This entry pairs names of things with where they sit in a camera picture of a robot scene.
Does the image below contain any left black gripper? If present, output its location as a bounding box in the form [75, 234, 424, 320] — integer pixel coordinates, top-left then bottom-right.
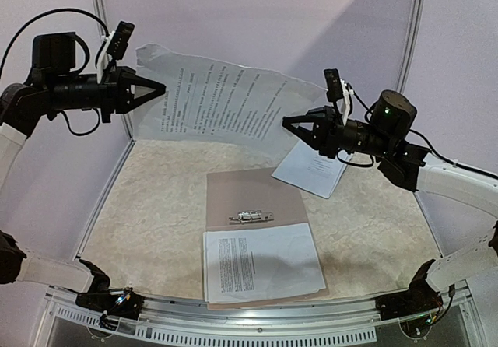
[47, 63, 166, 121]

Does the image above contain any printed paper sheet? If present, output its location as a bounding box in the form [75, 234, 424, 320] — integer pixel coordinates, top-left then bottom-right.
[133, 44, 324, 157]
[203, 223, 326, 304]

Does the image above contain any translucent brown folder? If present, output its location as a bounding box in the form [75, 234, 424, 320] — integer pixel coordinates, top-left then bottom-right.
[202, 168, 328, 310]

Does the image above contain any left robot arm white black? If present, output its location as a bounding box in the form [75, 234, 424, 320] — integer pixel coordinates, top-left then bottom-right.
[1, 32, 166, 311]

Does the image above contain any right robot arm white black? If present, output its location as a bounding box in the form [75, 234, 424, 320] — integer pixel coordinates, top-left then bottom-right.
[282, 90, 497, 217]

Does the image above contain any metal folder clip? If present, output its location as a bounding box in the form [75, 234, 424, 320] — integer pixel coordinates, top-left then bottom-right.
[228, 210, 274, 224]

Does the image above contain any stack of printed papers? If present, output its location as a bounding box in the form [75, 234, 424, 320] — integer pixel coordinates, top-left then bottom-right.
[272, 141, 346, 199]

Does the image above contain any perforated metal strip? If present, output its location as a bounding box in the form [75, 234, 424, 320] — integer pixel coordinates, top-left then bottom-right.
[46, 306, 377, 346]

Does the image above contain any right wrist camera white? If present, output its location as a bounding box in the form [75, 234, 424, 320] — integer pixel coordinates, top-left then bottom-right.
[324, 68, 354, 126]

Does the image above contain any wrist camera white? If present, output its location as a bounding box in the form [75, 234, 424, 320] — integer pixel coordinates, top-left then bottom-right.
[95, 21, 135, 82]
[324, 68, 354, 126]

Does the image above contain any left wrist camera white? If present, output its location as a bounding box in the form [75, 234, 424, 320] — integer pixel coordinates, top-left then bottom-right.
[95, 21, 135, 82]

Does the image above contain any left aluminium frame post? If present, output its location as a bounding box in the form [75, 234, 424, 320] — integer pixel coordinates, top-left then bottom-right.
[75, 0, 135, 258]

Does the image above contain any aluminium frame post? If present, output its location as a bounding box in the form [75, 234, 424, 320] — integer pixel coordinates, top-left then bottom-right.
[75, 0, 135, 258]
[394, 0, 425, 93]

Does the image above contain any right aluminium frame post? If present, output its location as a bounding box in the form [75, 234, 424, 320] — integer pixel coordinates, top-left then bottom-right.
[394, 0, 425, 93]

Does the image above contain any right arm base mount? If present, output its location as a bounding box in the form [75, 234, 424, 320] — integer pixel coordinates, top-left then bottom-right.
[375, 282, 456, 324]

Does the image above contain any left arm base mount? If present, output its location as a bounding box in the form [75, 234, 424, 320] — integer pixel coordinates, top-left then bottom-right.
[75, 287, 144, 321]

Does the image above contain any aluminium front rail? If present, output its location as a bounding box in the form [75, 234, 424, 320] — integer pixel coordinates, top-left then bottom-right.
[43, 272, 476, 333]

